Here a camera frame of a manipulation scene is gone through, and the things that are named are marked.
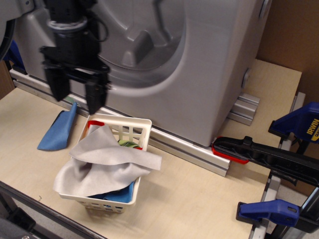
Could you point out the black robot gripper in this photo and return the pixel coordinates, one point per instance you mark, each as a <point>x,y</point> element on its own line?
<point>75,57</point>

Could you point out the white plastic laundry basket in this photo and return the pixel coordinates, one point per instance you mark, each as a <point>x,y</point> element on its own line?
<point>132,129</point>

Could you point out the grey cloth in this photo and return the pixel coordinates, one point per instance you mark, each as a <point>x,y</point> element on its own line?
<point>99,165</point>

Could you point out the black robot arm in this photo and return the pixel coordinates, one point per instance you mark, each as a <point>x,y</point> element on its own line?
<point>71,15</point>

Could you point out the washing machine door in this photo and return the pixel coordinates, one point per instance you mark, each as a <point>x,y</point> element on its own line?
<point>10,10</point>

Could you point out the grey toy washing machine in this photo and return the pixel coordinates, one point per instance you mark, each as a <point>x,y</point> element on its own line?
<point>180,63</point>

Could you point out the red cloth with black trim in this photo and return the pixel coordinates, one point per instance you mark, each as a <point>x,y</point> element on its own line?
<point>98,123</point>

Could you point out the blue cloth on table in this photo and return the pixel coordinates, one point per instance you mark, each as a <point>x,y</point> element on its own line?
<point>56,137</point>

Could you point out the green cloth with black trim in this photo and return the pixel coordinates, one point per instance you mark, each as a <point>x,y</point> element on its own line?
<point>129,144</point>

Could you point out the blue cloth in basket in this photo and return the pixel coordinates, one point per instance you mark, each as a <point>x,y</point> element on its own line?
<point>123,195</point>

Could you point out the short aluminium extrusion block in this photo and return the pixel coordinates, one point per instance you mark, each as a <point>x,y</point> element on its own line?
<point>244,109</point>

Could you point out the brown cardboard panel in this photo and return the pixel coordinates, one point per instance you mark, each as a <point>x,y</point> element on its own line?
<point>291,39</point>

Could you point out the blue Irwin clamp upper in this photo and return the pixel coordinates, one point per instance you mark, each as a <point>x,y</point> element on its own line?
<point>303,123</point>

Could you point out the blue clamp lower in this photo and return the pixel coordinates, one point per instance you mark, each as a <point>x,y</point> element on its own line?
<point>277,211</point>

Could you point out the black metal table frame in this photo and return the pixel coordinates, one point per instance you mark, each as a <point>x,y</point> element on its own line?
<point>22,217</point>

